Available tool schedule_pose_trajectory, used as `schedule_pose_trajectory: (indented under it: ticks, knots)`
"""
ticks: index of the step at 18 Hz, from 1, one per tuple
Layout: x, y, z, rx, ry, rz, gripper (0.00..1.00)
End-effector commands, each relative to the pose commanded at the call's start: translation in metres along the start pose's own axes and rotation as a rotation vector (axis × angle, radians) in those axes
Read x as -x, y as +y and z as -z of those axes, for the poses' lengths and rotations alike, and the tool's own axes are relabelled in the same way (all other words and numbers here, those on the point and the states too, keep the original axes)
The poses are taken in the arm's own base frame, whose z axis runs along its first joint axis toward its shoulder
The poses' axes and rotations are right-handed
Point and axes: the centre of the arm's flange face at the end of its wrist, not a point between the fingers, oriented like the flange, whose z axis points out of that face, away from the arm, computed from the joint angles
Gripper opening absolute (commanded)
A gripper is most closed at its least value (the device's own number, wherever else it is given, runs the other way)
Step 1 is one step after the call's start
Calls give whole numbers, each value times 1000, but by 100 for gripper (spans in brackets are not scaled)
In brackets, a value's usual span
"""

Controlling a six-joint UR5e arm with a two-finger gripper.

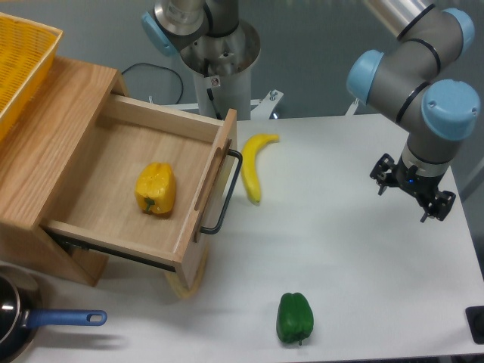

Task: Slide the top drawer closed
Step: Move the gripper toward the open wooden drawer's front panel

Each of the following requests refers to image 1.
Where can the wooden drawer cabinet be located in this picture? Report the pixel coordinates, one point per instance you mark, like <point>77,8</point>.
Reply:
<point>35,158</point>

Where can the black corner device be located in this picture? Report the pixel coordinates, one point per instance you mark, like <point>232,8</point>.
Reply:
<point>474,316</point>

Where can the blue handled frying pan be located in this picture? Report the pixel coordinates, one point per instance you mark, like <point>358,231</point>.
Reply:
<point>23,313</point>

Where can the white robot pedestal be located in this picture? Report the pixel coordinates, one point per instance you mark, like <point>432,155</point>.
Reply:
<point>221,69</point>

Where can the wooden top drawer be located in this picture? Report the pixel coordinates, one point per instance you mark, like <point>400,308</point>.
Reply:
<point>96,208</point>

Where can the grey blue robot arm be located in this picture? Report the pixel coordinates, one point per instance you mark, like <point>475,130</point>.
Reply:
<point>438,114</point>

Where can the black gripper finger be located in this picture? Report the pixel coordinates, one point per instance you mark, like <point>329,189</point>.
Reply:
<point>382,173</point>
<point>436,205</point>

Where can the bread slice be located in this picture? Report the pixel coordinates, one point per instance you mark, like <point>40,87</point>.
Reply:
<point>185,283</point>

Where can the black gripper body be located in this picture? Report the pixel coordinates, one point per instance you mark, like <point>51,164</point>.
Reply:
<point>424,189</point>

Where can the green bell pepper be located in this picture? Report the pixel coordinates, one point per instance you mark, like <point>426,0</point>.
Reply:
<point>295,319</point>

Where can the yellow banana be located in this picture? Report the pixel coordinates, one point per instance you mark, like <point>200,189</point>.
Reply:
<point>249,174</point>

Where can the yellow plastic basket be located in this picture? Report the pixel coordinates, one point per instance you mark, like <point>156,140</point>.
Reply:
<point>28,49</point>

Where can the yellow bell pepper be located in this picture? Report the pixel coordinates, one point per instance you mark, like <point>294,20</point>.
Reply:
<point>155,189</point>

